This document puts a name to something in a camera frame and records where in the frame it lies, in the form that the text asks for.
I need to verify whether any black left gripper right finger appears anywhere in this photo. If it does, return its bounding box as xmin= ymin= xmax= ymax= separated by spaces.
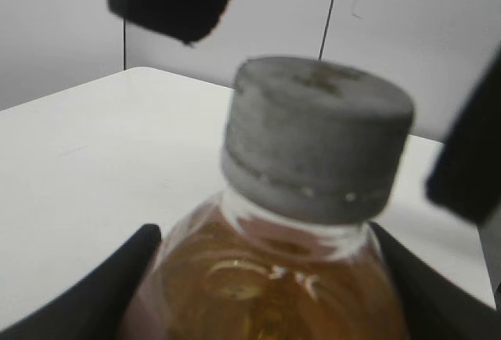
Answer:
xmin=370 ymin=222 xmax=500 ymax=340

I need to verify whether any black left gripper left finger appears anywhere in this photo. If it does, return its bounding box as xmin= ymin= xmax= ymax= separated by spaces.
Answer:
xmin=1 ymin=224 xmax=161 ymax=339

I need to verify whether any peach oolong tea bottle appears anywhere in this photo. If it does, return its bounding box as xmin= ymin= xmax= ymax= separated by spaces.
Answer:
xmin=117 ymin=190 xmax=410 ymax=339

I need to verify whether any white bottle cap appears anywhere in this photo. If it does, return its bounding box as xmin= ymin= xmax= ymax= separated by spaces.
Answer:
xmin=222 ymin=56 xmax=414 ymax=225

